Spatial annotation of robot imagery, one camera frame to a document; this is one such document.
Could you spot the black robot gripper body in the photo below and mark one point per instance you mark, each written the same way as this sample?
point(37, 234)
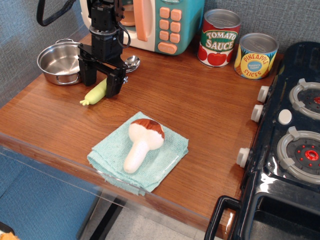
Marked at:
point(105, 51)

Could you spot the clear acrylic table guard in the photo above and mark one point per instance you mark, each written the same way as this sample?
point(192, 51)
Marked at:
point(173, 204)

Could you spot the pineapple slices can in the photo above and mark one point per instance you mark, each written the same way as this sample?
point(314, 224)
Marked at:
point(255, 55)

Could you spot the small steel pot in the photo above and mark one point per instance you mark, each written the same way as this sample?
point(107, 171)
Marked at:
point(60, 63)

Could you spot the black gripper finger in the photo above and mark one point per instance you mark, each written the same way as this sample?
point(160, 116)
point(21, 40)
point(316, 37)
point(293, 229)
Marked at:
point(88, 72)
point(114, 83)

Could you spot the spoon with green handle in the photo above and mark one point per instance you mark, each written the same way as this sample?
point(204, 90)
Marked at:
point(100, 90)

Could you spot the black toy stove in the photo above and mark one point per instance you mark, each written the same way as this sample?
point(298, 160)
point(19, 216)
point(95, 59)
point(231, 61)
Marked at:
point(280, 188)

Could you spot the plush mushroom toy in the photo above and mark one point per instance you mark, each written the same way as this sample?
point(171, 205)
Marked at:
point(146, 135)

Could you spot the orange plush object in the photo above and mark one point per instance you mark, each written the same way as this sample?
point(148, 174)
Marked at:
point(8, 236)

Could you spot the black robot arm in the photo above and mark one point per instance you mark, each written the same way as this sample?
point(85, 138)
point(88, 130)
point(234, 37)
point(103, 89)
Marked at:
point(105, 15)

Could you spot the teal toy microwave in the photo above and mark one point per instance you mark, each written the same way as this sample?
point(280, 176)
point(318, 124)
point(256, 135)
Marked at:
point(162, 26)

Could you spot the tomato sauce can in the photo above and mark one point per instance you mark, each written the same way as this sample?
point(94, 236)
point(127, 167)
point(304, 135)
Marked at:
point(220, 30)

